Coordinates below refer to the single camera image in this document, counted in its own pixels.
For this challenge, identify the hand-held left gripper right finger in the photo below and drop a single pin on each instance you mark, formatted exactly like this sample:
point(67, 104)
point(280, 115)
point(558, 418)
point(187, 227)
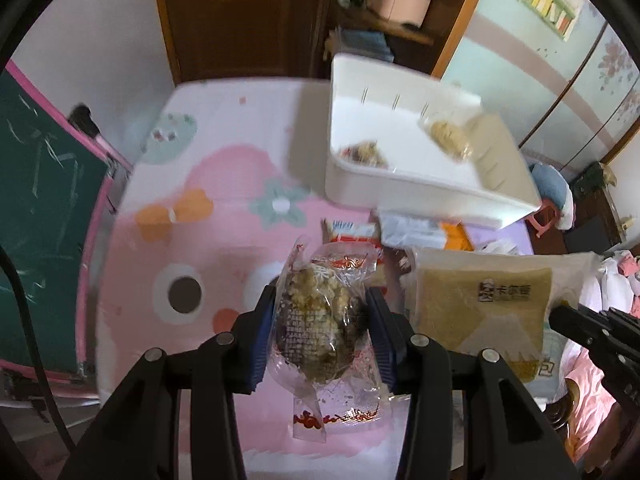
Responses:
point(384, 352)

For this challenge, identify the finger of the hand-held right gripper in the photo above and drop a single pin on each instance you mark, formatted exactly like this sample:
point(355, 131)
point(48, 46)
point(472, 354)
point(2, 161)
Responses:
point(620, 321)
point(580, 327)

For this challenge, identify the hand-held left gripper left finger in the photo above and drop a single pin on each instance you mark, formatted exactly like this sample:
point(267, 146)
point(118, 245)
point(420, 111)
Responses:
point(262, 342)

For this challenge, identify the clear rice cracker packet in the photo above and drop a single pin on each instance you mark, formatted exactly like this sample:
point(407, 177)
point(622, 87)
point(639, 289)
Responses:
point(320, 325)

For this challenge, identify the sliced toast bread packet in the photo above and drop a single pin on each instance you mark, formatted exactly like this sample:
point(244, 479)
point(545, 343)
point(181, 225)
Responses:
point(485, 320)

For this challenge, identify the white plastic bin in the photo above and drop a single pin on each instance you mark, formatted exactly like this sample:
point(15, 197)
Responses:
point(380, 120)

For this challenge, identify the pink cloth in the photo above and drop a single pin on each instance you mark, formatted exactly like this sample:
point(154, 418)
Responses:
point(592, 400)

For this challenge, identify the white cloth pile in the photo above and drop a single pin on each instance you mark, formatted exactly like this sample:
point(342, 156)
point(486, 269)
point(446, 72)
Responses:
point(620, 275)

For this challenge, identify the dark wooden cabinet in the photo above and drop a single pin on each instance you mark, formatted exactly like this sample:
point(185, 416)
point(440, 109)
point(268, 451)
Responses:
point(595, 210)

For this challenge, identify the pink plastic stool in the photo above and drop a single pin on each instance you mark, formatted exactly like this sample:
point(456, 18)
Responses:
point(542, 217)

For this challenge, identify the red and white cookie packet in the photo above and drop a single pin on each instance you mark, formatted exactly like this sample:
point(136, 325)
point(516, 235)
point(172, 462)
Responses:
point(350, 232)

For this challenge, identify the white flat snack packet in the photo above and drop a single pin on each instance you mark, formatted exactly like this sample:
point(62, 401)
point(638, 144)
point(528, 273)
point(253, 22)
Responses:
point(410, 230)

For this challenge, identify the orange snack packet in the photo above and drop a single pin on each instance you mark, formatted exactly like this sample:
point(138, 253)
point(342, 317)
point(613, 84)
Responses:
point(457, 237)

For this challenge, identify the blue cushion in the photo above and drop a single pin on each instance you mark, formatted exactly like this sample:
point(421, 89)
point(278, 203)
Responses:
point(550, 182)

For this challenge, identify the pink printed mat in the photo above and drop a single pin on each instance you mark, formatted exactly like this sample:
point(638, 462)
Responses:
point(200, 200)

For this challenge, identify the dark mixed snack packet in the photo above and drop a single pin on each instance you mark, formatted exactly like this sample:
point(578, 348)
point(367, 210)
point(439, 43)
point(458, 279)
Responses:
point(367, 153)

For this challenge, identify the yellow puffed snack packet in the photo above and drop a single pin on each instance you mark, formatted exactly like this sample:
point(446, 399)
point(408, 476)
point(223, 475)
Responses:
point(450, 137)

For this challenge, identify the pale floral wardrobe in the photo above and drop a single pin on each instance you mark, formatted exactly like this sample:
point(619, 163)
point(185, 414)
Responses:
point(525, 85)

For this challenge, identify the black board eraser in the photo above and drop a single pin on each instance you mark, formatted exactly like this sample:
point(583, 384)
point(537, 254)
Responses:
point(82, 117)

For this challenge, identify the stack of folded towels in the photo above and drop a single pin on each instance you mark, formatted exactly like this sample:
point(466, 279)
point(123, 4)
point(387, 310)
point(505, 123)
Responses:
point(360, 44)

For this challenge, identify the brown wooden door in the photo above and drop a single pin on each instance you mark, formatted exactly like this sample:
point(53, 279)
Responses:
point(240, 20)

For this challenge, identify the wooden shelf unit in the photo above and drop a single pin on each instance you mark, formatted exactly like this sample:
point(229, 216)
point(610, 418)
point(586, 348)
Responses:
point(450, 25)

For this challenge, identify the green chalkboard with pink frame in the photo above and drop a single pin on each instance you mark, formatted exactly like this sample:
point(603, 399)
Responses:
point(45, 210)

